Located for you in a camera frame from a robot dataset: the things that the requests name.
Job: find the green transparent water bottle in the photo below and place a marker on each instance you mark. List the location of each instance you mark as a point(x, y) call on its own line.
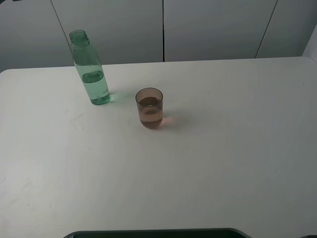
point(89, 67)

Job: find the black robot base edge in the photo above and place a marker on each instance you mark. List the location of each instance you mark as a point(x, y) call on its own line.
point(173, 233)

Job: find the pink translucent plastic cup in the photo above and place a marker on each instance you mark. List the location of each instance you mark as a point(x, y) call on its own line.
point(150, 107)

